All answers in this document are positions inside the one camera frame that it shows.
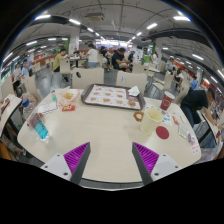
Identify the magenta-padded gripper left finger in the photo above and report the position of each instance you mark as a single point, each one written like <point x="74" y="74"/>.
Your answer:
<point x="75" y="158"/>

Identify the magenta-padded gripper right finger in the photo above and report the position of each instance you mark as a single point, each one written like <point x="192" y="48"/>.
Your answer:
<point x="148" y="158"/>

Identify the clear blue-capped water bottle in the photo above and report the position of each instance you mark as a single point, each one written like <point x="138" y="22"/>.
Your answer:
<point x="36" y="123"/>

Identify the flat round red coaster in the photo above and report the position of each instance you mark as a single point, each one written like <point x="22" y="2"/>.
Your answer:
<point x="162" y="132"/>

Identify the clear plastic packet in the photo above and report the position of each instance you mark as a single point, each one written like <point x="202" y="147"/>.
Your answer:
<point x="184" y="131"/>

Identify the red sauce packet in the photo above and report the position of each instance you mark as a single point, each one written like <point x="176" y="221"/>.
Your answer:
<point x="175" y="120"/>
<point x="68" y="108"/>

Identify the white printed card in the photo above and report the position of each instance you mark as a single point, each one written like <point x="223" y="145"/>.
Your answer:
<point x="47" y="108"/>

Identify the red paper cup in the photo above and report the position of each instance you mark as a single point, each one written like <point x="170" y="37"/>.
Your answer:
<point x="166" y="101"/>

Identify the clear plastic food bag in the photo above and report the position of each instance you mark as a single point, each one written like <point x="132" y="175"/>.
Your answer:
<point x="68" y="96"/>

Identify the crumpled white napkin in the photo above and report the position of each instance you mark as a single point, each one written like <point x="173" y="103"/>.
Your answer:
<point x="134" y="91"/>

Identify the neighbouring cream table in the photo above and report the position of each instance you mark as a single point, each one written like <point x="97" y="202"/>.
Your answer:
<point x="11" y="106"/>
<point x="210" y="125"/>

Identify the brown food tray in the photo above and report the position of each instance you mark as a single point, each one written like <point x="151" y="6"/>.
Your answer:
<point x="110" y="96"/>

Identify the pink bag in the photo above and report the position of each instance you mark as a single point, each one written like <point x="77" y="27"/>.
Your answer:
<point x="29" y="99"/>

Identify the person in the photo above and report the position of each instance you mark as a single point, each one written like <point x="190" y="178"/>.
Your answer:
<point x="194" y="83"/>
<point x="25" y="70"/>
<point x="92" y="56"/>
<point x="57" y="62"/>
<point x="117" y="60"/>
<point x="195" y="100"/>

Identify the cream chair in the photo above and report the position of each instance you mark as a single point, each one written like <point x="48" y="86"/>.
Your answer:
<point x="90" y="78"/>
<point x="131" y="80"/>

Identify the far cream chairs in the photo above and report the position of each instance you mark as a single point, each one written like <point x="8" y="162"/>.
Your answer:
<point x="65" y="66"/>

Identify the ceiling lights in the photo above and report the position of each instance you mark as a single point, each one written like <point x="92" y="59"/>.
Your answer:
<point x="74" y="21"/>

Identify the ceiling air conditioner unit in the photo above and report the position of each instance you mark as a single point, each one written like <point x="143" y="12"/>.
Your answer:
<point x="95" y="16"/>

